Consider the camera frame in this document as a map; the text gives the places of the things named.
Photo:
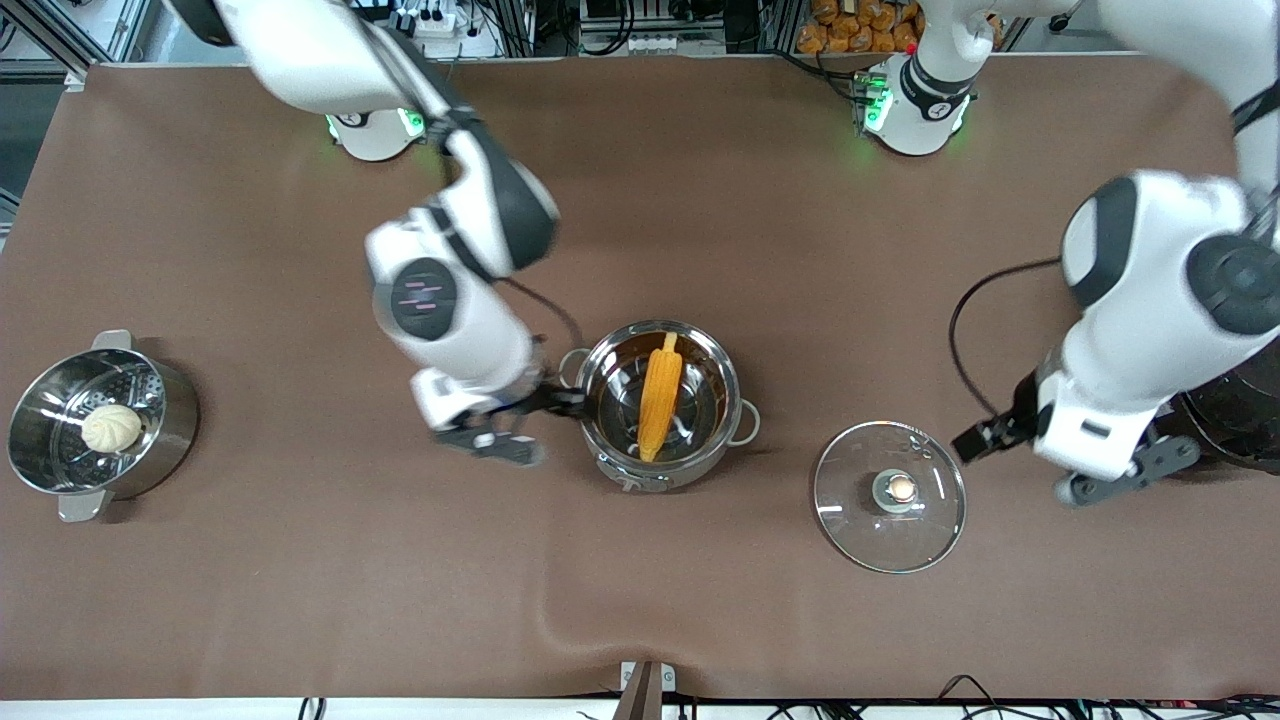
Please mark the yellow corn cob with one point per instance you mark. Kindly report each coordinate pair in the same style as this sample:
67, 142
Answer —
660, 395

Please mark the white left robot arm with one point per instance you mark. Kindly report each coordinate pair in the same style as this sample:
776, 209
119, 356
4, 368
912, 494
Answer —
1150, 300

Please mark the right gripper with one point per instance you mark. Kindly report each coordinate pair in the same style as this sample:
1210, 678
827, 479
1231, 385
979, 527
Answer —
543, 399

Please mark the grey metal mount bracket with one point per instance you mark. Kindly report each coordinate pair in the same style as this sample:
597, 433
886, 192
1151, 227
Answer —
647, 690

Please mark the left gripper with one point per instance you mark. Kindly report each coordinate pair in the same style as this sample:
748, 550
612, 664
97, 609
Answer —
1012, 422

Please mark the perforated steel steamer tray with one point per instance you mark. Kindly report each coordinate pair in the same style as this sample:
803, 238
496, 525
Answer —
140, 385

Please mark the steel steamer pot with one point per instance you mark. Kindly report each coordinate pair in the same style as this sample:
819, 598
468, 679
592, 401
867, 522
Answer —
170, 420

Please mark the white power strip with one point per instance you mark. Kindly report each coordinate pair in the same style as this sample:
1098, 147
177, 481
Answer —
663, 43
428, 20

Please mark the white steamed bun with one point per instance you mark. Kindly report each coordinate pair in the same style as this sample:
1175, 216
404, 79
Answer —
111, 428

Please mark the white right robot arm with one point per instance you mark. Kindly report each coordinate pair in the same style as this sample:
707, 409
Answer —
450, 320

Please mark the brown table cloth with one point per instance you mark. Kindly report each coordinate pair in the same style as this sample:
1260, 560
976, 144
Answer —
300, 580

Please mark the glass pot lid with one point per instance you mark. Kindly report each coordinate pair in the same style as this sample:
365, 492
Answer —
890, 497

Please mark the black pot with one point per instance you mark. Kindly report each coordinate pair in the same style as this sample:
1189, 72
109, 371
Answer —
1240, 410

